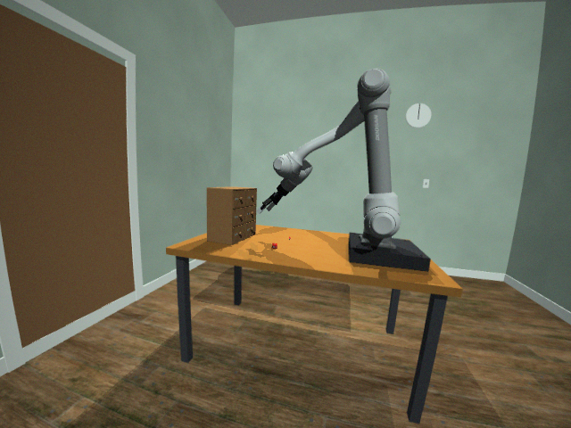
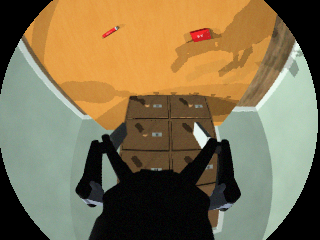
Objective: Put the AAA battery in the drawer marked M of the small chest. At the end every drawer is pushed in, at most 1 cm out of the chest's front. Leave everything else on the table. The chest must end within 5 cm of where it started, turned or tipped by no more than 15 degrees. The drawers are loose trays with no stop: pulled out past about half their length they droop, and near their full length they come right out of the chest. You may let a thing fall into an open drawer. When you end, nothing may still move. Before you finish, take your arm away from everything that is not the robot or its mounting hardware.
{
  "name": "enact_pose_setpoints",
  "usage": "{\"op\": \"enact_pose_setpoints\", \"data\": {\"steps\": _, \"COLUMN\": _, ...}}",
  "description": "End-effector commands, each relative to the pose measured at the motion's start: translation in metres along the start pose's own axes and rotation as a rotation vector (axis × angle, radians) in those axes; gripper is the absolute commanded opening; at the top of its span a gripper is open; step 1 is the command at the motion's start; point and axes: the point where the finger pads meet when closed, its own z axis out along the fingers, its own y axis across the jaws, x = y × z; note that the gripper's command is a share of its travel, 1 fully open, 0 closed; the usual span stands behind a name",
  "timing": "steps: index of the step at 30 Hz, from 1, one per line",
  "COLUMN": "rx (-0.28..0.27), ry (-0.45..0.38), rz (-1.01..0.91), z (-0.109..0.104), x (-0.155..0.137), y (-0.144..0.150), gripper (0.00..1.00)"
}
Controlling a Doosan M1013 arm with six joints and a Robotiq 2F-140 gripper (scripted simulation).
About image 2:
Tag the small brown chest of drawers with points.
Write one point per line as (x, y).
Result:
(169, 126)

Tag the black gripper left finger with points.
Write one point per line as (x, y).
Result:
(89, 188)

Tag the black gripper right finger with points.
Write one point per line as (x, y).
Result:
(226, 191)

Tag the dark brown drawer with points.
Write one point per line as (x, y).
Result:
(188, 107)
(183, 138)
(155, 107)
(151, 161)
(180, 161)
(155, 136)

